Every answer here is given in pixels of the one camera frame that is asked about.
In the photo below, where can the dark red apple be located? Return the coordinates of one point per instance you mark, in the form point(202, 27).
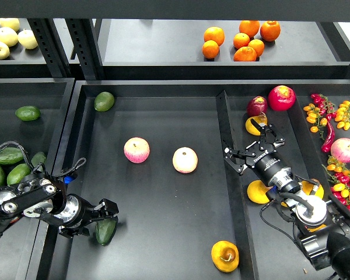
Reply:
point(256, 106)

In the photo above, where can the pink apple right tray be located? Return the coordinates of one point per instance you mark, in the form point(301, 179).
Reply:
point(340, 150)

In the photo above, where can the green avocado top centre tray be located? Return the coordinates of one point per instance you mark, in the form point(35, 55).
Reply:
point(104, 101)

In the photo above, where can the black upper shelf board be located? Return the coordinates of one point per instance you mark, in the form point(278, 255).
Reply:
point(320, 11)

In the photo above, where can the pale pink apple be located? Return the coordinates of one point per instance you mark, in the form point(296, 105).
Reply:
point(185, 160)

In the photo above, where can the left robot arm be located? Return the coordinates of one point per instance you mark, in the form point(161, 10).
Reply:
point(40, 195)

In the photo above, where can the green avocado left tray top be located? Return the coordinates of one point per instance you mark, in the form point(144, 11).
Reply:
point(28, 113)

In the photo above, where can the cherry tomato bunch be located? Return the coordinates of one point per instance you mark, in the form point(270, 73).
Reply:
point(321, 112)
point(339, 178)

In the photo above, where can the cherry tomato bunch lower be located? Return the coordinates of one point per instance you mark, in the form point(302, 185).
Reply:
point(339, 178)

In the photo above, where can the black centre tray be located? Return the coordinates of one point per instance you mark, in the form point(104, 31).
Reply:
point(168, 221)

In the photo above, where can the red chili pepper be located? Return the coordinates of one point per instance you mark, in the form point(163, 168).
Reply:
point(326, 147)

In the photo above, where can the bright red apple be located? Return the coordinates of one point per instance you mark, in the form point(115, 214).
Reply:
point(281, 98)

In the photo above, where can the cherry tomato bunch upper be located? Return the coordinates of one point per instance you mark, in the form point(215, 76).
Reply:
point(321, 112)

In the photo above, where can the green avocado tray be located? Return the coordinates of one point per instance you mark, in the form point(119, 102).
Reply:
point(28, 113)
point(104, 101)

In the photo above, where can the black tray divider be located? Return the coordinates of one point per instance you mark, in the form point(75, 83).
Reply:
point(241, 225)

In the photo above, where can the pink red apple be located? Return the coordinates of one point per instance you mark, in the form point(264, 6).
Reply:
point(136, 150)

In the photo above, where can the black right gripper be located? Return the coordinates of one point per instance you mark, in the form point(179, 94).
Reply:
point(263, 159)

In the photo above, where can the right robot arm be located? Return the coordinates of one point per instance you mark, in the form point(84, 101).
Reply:
point(321, 228)

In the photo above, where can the orange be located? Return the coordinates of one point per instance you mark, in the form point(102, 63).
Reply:
point(241, 40)
point(245, 54)
point(210, 49)
point(249, 27)
point(258, 45)
point(215, 34)
point(270, 30)

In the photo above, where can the black tray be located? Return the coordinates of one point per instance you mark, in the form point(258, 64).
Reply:
point(21, 246)
point(168, 221)

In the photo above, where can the black left tray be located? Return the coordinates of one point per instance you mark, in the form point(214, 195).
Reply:
point(21, 246)

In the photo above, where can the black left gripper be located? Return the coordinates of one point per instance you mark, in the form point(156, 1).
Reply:
point(78, 213)

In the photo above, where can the black shelf upright post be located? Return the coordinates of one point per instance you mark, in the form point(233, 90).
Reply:
point(85, 42)
point(50, 45)

